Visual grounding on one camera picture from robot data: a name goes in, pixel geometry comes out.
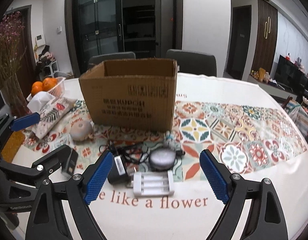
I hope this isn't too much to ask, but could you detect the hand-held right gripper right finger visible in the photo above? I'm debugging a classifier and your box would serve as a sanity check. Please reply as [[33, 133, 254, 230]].
[[199, 149, 292, 240]]

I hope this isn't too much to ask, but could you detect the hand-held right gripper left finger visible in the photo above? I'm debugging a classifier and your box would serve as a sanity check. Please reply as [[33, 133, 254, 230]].
[[25, 151, 114, 240]]

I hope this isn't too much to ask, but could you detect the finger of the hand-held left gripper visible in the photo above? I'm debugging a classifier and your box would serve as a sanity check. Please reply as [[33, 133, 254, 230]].
[[0, 145, 69, 188], [0, 106, 41, 145]]

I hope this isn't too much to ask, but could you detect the black power adapter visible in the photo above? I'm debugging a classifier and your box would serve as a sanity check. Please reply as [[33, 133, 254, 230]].
[[108, 155, 131, 186]]

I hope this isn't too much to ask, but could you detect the black ribbed bike light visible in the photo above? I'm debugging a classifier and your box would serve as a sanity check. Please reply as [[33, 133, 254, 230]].
[[61, 147, 79, 176]]

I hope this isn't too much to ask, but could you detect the black cable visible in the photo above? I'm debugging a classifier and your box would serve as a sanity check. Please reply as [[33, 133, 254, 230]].
[[99, 141, 154, 165]]

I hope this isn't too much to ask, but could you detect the white battery charger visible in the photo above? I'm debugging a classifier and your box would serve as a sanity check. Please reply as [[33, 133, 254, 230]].
[[133, 170, 175, 197]]

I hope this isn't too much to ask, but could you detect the round dark grey device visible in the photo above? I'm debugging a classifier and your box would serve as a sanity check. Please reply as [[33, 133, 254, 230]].
[[148, 148, 176, 172]]

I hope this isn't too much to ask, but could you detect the brown cardboard box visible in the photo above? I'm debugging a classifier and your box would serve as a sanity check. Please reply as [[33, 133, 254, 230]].
[[78, 58, 179, 132]]

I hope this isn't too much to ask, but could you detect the white tissue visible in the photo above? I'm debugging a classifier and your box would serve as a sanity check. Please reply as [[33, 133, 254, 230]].
[[27, 92, 53, 113]]

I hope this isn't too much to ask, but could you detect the glass vase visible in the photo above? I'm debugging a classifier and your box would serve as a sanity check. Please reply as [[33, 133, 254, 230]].
[[0, 77, 29, 117]]

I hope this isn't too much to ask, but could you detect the mustard yellow mat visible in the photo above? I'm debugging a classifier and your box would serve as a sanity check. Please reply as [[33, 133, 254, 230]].
[[0, 130, 24, 165]]

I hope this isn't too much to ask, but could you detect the floral fabric tissue cover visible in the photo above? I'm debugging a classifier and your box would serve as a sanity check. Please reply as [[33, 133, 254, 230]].
[[31, 96, 78, 139]]

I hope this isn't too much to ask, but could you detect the orange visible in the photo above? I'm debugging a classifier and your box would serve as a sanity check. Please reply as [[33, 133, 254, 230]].
[[42, 77, 58, 92], [31, 81, 44, 96]]

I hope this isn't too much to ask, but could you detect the white tablecloth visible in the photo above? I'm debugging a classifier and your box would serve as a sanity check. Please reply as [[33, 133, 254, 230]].
[[11, 72, 308, 240]]

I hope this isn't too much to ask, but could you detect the round beige diffuser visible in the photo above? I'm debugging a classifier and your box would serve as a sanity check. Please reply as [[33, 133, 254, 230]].
[[70, 120, 93, 142]]

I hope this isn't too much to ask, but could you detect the white plastic basket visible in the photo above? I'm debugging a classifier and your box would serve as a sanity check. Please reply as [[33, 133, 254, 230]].
[[26, 77, 66, 100]]

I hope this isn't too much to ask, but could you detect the patterned table runner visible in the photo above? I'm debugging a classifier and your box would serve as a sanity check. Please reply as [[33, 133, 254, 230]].
[[23, 97, 308, 183]]

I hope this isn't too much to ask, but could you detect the small white blue gadget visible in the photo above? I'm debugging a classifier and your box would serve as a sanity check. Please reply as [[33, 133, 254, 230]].
[[165, 134, 181, 153]]

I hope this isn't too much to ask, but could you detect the white shoe rack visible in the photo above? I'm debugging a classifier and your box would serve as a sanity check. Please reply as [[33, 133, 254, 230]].
[[35, 61, 59, 78]]

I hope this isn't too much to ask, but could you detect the dried flower bunch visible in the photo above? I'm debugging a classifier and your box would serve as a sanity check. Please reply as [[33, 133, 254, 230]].
[[0, 12, 27, 88]]

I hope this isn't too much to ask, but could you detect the brown wooden door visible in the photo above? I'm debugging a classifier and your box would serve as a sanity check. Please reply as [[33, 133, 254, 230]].
[[4, 5, 36, 88]]

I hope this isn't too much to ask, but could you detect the striped fabric bag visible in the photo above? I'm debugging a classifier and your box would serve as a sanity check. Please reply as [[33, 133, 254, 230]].
[[285, 97, 308, 138]]

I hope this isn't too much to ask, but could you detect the dark grey chair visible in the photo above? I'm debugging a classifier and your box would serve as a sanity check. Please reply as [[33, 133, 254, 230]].
[[166, 49, 217, 77], [88, 52, 136, 72]]

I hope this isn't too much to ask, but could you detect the glass sliding door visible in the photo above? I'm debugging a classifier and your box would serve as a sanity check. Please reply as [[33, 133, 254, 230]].
[[65, 0, 159, 80]]

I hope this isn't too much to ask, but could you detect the black television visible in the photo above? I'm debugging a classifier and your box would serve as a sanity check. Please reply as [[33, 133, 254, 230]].
[[274, 55, 308, 90]]

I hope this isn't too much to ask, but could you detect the dark interior door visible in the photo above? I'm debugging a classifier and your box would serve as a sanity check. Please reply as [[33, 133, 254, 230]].
[[226, 5, 252, 80]]

